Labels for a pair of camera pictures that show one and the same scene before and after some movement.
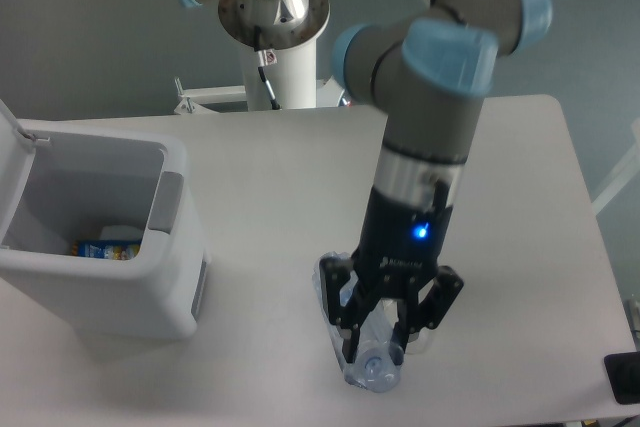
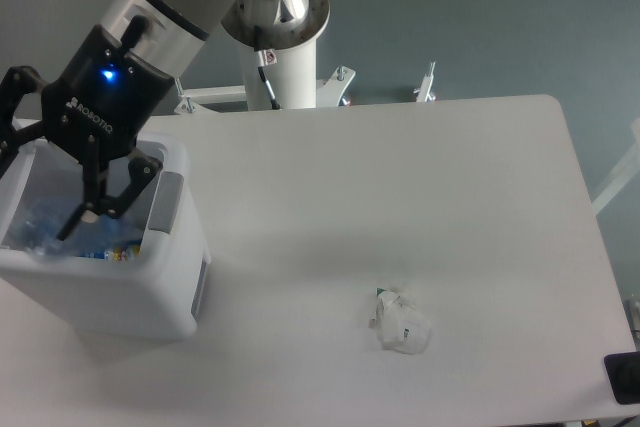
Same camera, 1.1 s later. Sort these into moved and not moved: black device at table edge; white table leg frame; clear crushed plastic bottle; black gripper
Moved: black gripper; clear crushed plastic bottle
Not moved: black device at table edge; white table leg frame
